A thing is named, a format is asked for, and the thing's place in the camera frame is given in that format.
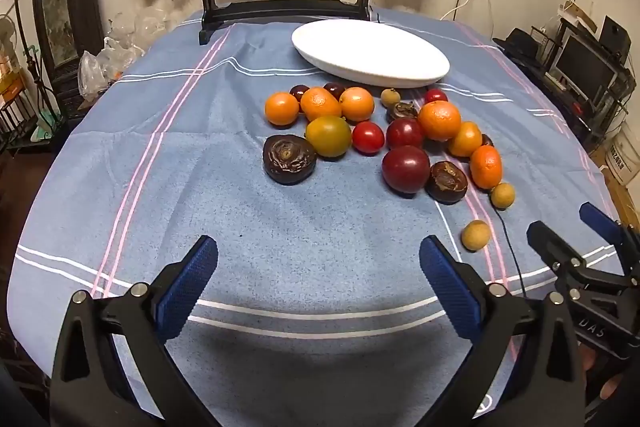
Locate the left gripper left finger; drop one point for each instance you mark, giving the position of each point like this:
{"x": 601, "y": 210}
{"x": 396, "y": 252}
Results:
{"x": 89, "y": 386}

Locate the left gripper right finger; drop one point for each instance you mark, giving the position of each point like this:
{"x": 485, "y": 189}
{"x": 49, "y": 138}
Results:
{"x": 523, "y": 367}

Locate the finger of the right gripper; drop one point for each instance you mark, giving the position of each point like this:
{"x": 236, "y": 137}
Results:
{"x": 550, "y": 246}
{"x": 599, "y": 222}

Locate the longan front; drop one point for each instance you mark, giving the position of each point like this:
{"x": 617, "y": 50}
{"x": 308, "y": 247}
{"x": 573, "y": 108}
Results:
{"x": 475, "y": 235}

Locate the longan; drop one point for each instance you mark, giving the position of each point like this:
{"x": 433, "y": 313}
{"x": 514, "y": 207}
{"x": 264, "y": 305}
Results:
{"x": 502, "y": 196}
{"x": 389, "y": 97}
{"x": 475, "y": 235}

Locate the small orange kumquat mandarin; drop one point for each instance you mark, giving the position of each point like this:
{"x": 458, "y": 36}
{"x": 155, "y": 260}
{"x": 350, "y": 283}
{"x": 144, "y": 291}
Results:
{"x": 486, "y": 167}

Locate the dark water chestnut front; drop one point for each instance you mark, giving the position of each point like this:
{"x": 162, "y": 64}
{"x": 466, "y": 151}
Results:
{"x": 447, "y": 183}

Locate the dark water chestnut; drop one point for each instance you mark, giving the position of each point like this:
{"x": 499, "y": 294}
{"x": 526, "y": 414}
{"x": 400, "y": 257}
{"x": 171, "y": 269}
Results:
{"x": 401, "y": 110}
{"x": 447, "y": 183}

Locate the orange yellow tomato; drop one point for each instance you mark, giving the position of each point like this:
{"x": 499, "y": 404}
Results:
{"x": 466, "y": 141}

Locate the dark red plum large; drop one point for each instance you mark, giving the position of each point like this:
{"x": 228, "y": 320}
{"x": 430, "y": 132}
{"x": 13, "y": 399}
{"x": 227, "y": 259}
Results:
{"x": 406, "y": 169}

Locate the large orange mandarin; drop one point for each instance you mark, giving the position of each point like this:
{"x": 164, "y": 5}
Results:
{"x": 439, "y": 120}

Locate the yellow green tomato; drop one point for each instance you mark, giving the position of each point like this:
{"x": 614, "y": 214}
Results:
{"x": 330, "y": 136}

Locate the large dark passion fruit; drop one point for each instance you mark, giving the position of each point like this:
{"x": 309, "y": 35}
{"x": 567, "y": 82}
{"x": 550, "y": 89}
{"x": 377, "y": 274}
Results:
{"x": 288, "y": 159}

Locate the rough orange mandarin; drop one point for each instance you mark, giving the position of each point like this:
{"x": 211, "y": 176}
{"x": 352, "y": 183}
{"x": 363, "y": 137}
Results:
{"x": 317, "y": 102}

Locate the right human hand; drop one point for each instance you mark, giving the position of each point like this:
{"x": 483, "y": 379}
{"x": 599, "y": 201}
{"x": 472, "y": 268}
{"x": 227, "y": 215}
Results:
{"x": 600, "y": 381}

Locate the cardboard box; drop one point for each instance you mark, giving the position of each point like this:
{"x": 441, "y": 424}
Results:
{"x": 622, "y": 155}

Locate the dark chestnut hidden right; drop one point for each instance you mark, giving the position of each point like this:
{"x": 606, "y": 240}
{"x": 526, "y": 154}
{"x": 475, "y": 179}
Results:
{"x": 486, "y": 141}

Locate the computer monitor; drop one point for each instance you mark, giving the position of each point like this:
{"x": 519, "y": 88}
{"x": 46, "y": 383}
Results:
{"x": 583, "y": 67}

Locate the black speaker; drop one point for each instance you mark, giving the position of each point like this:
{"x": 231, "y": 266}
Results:
{"x": 615, "y": 39}

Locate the dark red plum small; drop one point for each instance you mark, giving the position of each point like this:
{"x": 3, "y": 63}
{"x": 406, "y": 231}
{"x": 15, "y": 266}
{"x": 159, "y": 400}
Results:
{"x": 404, "y": 132}

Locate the red cherry tomato back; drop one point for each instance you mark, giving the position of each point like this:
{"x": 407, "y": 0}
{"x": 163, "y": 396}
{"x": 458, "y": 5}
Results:
{"x": 434, "y": 95}

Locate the red cherry tomato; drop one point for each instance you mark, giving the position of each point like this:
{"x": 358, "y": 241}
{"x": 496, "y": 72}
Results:
{"x": 434, "y": 95}
{"x": 368, "y": 138}

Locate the dark water chestnut back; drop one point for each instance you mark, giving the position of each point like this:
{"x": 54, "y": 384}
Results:
{"x": 401, "y": 110}

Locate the longan back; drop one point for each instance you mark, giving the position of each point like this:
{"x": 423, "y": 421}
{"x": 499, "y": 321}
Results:
{"x": 389, "y": 97}

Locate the blue striped tablecloth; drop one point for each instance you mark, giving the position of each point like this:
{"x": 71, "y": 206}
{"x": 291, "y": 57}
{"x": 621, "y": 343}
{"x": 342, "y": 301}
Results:
{"x": 318, "y": 313}

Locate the smooth orange tomato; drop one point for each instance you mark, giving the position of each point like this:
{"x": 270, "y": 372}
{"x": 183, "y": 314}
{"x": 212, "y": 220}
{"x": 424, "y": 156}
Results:
{"x": 357, "y": 104}

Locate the white oval plate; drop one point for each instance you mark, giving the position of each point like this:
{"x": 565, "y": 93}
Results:
{"x": 371, "y": 53}

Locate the dark cherry right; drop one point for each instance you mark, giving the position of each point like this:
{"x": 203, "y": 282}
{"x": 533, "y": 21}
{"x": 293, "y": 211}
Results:
{"x": 335, "y": 89}

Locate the dark cherry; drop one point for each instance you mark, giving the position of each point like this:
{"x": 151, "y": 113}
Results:
{"x": 298, "y": 91}
{"x": 335, "y": 89}

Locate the dark cherry left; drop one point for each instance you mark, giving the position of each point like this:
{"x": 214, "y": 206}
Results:
{"x": 298, "y": 91}

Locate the small orange tomato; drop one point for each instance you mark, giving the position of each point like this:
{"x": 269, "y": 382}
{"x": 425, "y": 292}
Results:
{"x": 281, "y": 109}

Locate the plastic bags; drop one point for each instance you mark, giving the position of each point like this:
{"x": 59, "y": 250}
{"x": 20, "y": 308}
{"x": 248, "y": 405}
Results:
{"x": 129, "y": 38}

